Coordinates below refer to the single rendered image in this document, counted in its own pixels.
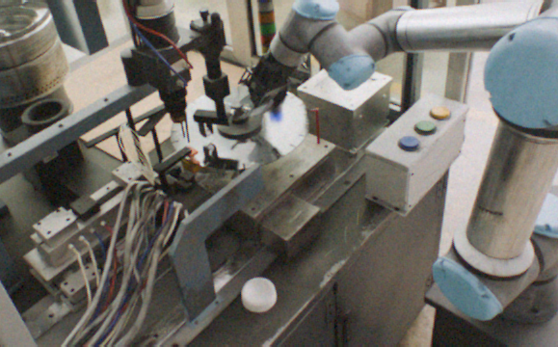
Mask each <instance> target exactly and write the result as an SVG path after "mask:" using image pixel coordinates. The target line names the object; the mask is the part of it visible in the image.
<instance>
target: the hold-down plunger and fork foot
mask: <svg viewBox="0 0 558 347"><path fill-rule="evenodd" d="M215 107H216V111H215V110H205V109H196V111H195V112H194V114H193V120H194V122H198V123H199V133H200V135H201V136H202V137H204V138H206V133H205V127H204V124H205V123H206V127H208V128H209V129H210V132H211V134H213V127H212V124H218V125H225V126H229V125H230V124H231V123H232V121H233V115H232V112H226V107H225V101H224V100H222V101H218V102H215Z"/></svg>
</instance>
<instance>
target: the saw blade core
mask: <svg viewBox="0 0 558 347"><path fill-rule="evenodd" d="M229 89H230V90H231V94H230V95H228V96H226V97H225V99H224V101H225V102H226V103H231V104H232V103H233V102H235V101H240V100H241V97H243V96H244V95H246V94H248V93H249V92H248V90H249V88H246V86H237V90H236V87H229ZM287 94H288V97H287V98H286V100H285V102H284V104H283V105H282V106H281V107H278V108H276V109H274V110H272V111H269V112H267V113H265V114H262V119H263V120H264V123H262V125H261V127H260V128H259V129H258V131H257V132H255V133H254V134H252V135H250V136H246V137H240V138H232V137H227V136H224V135H223V134H221V133H220V132H219V131H218V128H217V124H212V127H213V134H211V135H210V136H209V137H206V138H204V137H202V136H201V135H200V133H199V123H198V122H194V120H193V114H194V112H195V111H196V109H205V110H215V111H216V107H215V102H213V101H212V100H210V99H209V97H206V95H202V96H201V97H199V99H196V100H194V101H193V102H191V103H190V104H188V107H187V109H186V112H187V118H188V119H187V121H188V129H189V137H190V143H188V139H187V133H186V124H185V121H184V122H183V125H184V129H185V135H186V138H184V136H183V132H182V126H180V123H173V125H172V129H171V139H172V143H173V147H174V149H175V150H176V151H180V150H181V149H183V148H185V146H187V147H188V146H191V148H193V149H195V150H198V151H199V154H197V155H195V156H194V157H195V158H194V157H192V158H190V160H191V163H193V164H195V165H197V166H201V167H204V168H205V167H206V168H208V169H213V170H224V168H225V171H236V170H243V165H245V166H244V168H245V169H248V168H250V167H251V166H252V162H254V163H255V162H257V164H259V165H260V166H264V165H262V162H264V164H265V165H268V164H270V162H273V161H275V160H278V159H280V158H281V157H283V156H285V155H287V154H288V153H290V152H291V151H293V150H294V149H296V148H297V147H298V145H299V144H300V143H301V142H302V141H303V140H304V138H305V137H306V135H307V132H308V129H309V125H310V117H309V112H308V110H307V108H306V106H305V105H304V104H303V102H302V101H301V100H300V99H299V98H298V97H297V96H295V95H294V94H292V93H289V92H287ZM290 97H292V99H290ZM304 114H305V115H304ZM304 124H305V125H304ZM300 135H301V136H300ZM177 141H178V142H177ZM290 145H292V146H290ZM277 154H279V155H280V156H279V155H277ZM190 160H189V161H190ZM260 160H262V162H261V161H260ZM208 162H209V164H208ZM207 164H208V165H207ZM225 166H226V167H225Z"/></svg>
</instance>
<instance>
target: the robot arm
mask: <svg viewBox="0 0 558 347"><path fill-rule="evenodd" d="M337 11H339V3H337V2H336V0H297V1H296V2H294V4H292V8H291V10H290V12H289V13H288V15H287V17H286V18H285V19H284V22H283V24H282V25H281V27H280V29H279V30H278V31H277V32H276V35H275V37H274V39H273V40H272V42H271V46H270V48H269V49H268V53H267V54H264V55H261V57H260V59H259V61H258V62H257V64H256V65H253V67H248V68H246V69H245V71H244V73H243V74H242V76H241V78H240V80H239V81H238V85H240V84H243V83H244V85H245V86H246V88H249V90H248V92H249V93H248V94H246V95H244V96H243V97H241V100H240V101H239V104H240V105H242V104H250V108H252V109H253V110H252V111H251V112H250V113H249V117H259V116H261V114H265V113H267V112H269V111H272V110H274V109H276V108H278V107H281V106H282V105H283V104H284V102H285V100H286V98H287V97H288V94H287V92H288V90H289V89H290V81H291V80H290V79H289V78H288V77H291V78H296V79H300V80H304V79H306V78H307V77H308V76H309V74H311V73H309V72H308V68H307V67H306V64H305V63H304V61H306V56H307V55H308V53H309V54H311V55H312V56H313V57H314V58H315V60H316V61H317V62H318V63H319V64H320V65H321V68H322V69H323V70H324V71H326V72H327V73H328V75H329V76H330V78H331V79H333V80H334V81H335V82H336V85H337V86H338V87H339V88H340V89H342V90H344V91H346V92H349V91H352V90H354V89H357V88H359V87H360V86H361V85H362V84H364V82H366V81H367V80H368V79H369V78H371V77H372V76H373V74H374V73H375V71H376V67H377V66H376V64H375V63H377V62H379V61H380V60H382V59H384V58H386V57H388V56H390V55H392V53H395V52H490V53H489V55H488V57H487V60H486V63H485V67H483V87H485V91H486V92H489V94H490V96H489V102H490V104H491V106H492V111H493V114H494V115H495V116H496V117H497V118H498V119H499V122H498V125H497V128H496V131H494V135H493V138H492V145H491V148H490V151H489V156H488V159H487V162H486V166H485V169H484V172H483V173H482V176H481V179H480V182H479V186H478V190H477V193H476V196H475V201H474V203H473V206H472V210H471V214H470V217H469V218H466V219H464V220H463V221H461V222H460V223H459V224H458V227H457V228H455V231H454V234H453V237H452V242H451V245H450V248H449V250H448V251H447V252H446V254H445V255H444V256H440V257H438V260H437V261H436V262H435V263H434V265H433V270H432V271H433V277H434V281H435V283H436V285H437V286H438V287H439V288H440V290H441V293H442V294H443V295H444V296H445V297H446V299H447V300H449V301H450V303H451V304H452V305H453V306H455V307H456V308H457V309H460V310H461V311H462V312H463V313H464V314H466V315H468V316H471V317H473V318H477V319H481V321H488V320H492V318H493V317H494V316H495V315H496V314H499V315H502V316H504V318H506V319H509V320H513V321H517V322H522V323H537V322H543V321H545V320H547V319H549V318H551V317H553V316H554V315H555V314H556V313H557V312H558V197H556V196H553V195H551V194H550V193H549V189H550V187H551V184H552V182H553V180H554V176H555V175H556V174H557V172H558V0H520V1H509V2H497V3H486V4H481V5H474V6H462V7H451V8H439V9H427V10H416V9H413V8H411V7H410V6H401V7H398V8H393V9H390V10H388V12H386V13H384V14H383V15H380V16H378V17H376V18H374V19H372V20H370V21H367V22H365V24H363V25H361V26H359V27H358V28H356V29H353V30H351V31H349V32H347V31H346V30H345V29H344V28H343V26H342V25H341V24H340V23H338V21H337V20H336V19H335V16H336V13H337ZM246 72H248V73H249V75H248V77H246V78H244V79H243V77H244V75H245V73H246ZM250 75H251V78H250V79H249V77H250Z"/></svg>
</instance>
